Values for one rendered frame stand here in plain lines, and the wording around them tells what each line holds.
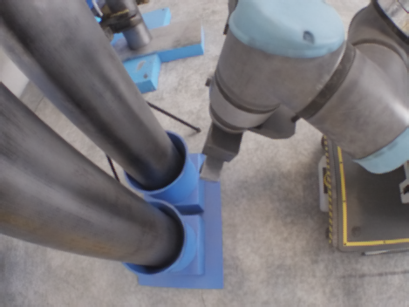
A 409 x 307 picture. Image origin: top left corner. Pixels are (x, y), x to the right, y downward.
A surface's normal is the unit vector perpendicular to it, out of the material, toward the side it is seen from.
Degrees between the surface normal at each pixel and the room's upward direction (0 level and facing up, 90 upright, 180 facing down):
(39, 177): 90
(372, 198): 0
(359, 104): 50
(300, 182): 0
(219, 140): 25
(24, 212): 90
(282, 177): 0
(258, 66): 89
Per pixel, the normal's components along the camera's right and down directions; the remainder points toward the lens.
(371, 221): -0.22, -0.47
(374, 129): -0.33, 0.48
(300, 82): -0.44, 0.63
